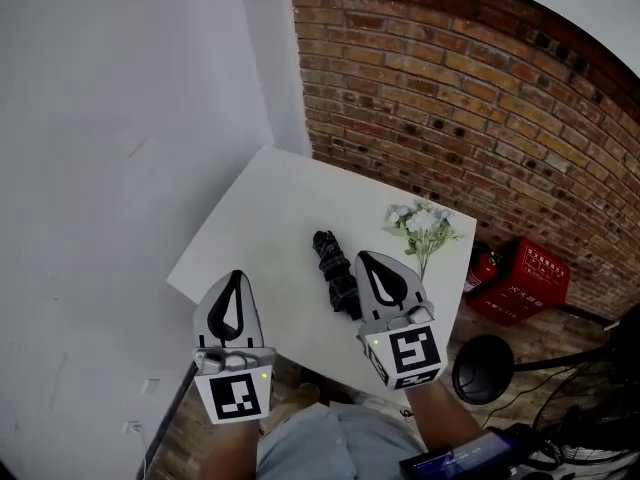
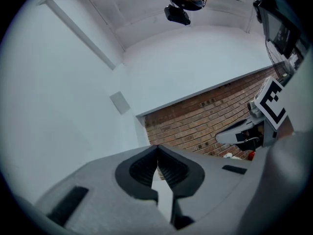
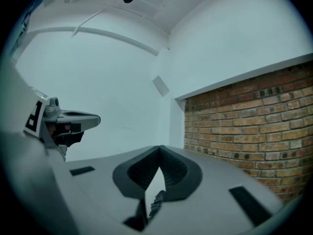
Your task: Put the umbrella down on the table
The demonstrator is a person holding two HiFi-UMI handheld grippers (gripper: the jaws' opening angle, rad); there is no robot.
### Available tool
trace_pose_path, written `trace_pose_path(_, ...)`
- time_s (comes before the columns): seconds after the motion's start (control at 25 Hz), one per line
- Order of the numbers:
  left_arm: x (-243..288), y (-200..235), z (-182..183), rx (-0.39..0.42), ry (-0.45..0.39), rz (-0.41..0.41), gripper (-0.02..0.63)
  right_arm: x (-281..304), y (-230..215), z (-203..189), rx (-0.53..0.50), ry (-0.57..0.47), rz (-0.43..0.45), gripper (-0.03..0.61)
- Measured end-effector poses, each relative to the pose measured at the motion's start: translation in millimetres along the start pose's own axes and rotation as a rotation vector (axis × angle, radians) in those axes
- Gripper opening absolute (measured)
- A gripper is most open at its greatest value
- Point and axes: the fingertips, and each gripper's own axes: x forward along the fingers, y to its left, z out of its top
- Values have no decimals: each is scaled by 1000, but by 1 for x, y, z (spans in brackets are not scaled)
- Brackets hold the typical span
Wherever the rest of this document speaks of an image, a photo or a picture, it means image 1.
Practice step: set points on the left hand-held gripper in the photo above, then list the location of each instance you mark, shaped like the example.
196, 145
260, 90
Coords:
235, 393

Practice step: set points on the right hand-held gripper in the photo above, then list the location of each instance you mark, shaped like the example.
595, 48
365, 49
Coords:
412, 353

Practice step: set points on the dark plaid umbrella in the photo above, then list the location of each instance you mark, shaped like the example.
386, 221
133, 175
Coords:
335, 273

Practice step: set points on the person's right forearm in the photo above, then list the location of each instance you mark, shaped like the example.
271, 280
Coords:
442, 418

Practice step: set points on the person's left forearm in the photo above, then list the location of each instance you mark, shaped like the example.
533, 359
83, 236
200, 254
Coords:
230, 453

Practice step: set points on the white artificial flower bouquet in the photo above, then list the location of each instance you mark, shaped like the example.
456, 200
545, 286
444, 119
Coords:
422, 228

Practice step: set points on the white table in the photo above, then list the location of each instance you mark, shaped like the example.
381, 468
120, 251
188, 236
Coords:
270, 238

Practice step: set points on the red fire extinguisher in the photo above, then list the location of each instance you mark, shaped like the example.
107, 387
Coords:
482, 268

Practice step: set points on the red fire extinguisher box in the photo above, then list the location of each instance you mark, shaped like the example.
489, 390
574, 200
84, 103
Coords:
525, 283

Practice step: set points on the person's light blue shirt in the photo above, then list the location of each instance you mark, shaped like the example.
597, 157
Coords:
340, 445

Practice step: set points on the black tablet with blue screen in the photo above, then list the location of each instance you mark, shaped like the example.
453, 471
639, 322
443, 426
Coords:
455, 460

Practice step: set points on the white wall socket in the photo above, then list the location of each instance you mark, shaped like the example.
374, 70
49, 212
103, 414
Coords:
150, 386
132, 427

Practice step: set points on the black pedestal fan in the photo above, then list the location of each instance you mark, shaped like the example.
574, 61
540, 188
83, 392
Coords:
482, 370

